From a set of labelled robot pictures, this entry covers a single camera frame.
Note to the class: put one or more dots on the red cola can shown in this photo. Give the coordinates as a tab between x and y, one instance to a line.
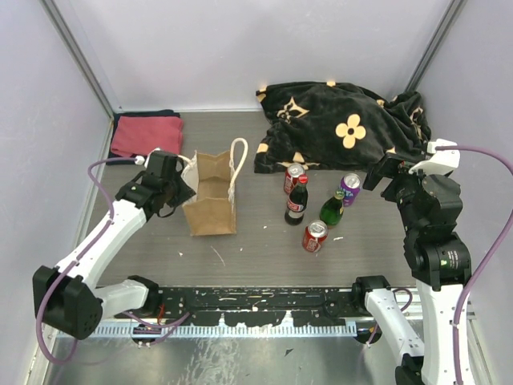
292	174
315	234

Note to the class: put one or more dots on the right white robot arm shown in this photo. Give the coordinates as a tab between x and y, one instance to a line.
441	270

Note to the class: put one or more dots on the folded red cloth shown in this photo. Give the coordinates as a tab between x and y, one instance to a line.
146	136

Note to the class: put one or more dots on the black floral fleece blanket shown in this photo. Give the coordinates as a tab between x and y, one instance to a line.
337	126

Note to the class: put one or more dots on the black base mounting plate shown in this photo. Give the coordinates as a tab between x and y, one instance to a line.
260	306

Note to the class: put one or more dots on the glass cola bottle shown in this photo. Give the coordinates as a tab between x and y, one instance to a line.
297	201

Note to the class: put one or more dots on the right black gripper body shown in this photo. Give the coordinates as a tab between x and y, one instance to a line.
401	188

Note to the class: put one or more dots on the white slotted cable duct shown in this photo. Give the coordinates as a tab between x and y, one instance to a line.
284	330

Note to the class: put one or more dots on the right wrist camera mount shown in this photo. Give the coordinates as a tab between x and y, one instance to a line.
440	162

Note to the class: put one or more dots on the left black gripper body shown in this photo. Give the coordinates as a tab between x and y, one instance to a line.
165	189

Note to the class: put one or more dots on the purple soda can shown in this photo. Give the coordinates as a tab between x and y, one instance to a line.
350	185

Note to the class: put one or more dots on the green glass bottle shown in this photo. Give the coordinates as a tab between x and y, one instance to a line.
332	210

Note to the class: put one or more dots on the red cola can rear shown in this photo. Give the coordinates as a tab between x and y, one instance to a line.
292	174

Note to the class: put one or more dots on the red cola can front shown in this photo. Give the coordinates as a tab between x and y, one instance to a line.
315	234

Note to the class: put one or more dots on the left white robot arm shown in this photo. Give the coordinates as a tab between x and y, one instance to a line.
67	296

